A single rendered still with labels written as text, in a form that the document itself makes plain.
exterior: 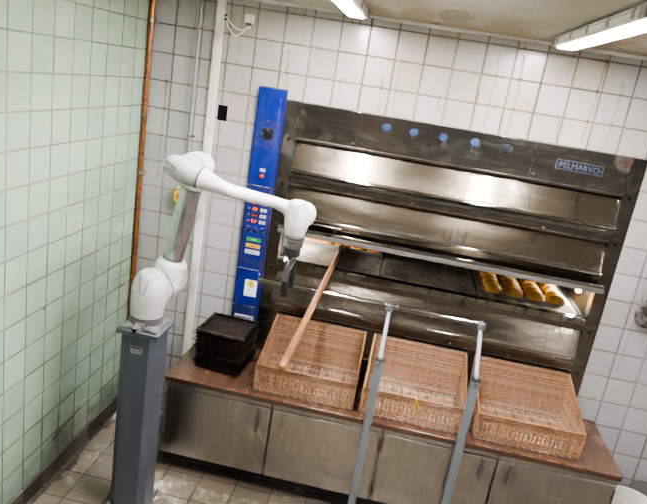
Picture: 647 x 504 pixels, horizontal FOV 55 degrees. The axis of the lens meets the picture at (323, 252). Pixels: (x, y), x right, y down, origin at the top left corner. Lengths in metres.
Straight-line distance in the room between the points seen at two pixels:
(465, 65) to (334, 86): 0.70
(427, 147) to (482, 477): 1.78
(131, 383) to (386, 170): 1.74
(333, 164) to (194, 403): 1.53
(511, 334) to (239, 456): 1.69
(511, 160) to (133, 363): 2.21
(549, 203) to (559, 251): 0.28
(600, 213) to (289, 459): 2.15
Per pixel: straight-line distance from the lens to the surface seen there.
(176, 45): 3.71
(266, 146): 3.54
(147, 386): 3.12
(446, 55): 3.45
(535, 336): 3.78
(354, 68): 3.47
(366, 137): 3.49
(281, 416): 3.43
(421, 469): 3.50
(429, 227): 3.53
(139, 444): 3.29
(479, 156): 3.50
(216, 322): 3.65
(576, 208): 3.61
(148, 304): 2.96
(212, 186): 2.77
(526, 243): 3.60
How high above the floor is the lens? 2.28
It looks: 16 degrees down
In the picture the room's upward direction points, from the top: 9 degrees clockwise
